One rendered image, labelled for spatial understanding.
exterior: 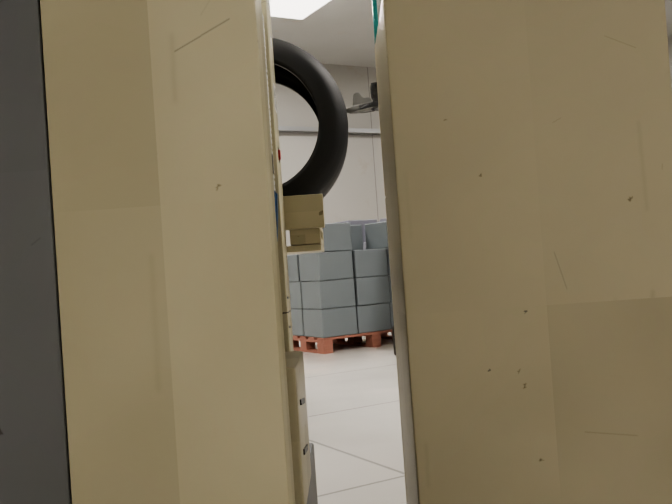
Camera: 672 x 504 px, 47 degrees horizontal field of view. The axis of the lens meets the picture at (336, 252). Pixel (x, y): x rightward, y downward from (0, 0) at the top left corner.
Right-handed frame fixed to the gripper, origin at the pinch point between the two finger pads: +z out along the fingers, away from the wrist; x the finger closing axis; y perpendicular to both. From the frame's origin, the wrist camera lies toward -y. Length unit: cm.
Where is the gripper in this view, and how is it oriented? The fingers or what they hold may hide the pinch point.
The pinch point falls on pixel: (348, 112)
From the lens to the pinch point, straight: 256.8
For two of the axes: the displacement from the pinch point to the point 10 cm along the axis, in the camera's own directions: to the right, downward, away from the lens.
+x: -0.1, -0.1, -10.0
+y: -1.9, -9.8, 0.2
